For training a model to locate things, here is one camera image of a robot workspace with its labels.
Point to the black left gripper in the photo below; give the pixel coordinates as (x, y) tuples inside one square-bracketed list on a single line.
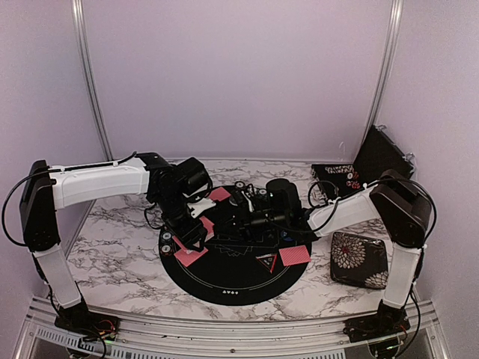
[(188, 235)]

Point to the red card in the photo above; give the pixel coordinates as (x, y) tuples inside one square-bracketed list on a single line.
[(187, 257), (294, 255), (219, 194)]

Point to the green chip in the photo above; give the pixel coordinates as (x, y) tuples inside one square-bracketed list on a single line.
[(165, 238)]

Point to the red playing card deck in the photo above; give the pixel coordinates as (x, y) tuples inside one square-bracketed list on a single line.
[(193, 233)]

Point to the red triangle all-in marker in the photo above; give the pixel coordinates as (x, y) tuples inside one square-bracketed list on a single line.
[(268, 261)]

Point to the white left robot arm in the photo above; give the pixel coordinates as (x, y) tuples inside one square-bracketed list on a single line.
[(58, 195)]

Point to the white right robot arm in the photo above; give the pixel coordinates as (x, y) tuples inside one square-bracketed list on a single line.
[(378, 232)]

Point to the round black poker mat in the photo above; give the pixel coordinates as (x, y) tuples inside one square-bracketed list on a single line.
[(228, 274)]

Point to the floral patterned pouch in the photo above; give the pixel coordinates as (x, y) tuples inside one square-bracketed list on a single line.
[(358, 261)]

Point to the black poker chip case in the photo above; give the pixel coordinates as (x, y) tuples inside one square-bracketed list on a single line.
[(377, 154)]

